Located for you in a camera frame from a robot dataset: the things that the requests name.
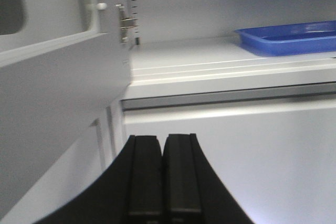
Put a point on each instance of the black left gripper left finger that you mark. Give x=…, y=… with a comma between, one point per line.
x=128, y=191

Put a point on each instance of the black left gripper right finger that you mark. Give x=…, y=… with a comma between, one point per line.
x=193, y=193

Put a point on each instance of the grey cabinet shelf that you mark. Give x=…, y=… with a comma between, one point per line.
x=220, y=69

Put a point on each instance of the grey cabinet door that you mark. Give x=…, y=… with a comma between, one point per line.
x=62, y=75

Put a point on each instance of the metal door hinge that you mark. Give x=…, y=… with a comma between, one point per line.
x=125, y=24

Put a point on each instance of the blue plastic tray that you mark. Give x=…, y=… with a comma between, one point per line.
x=293, y=39

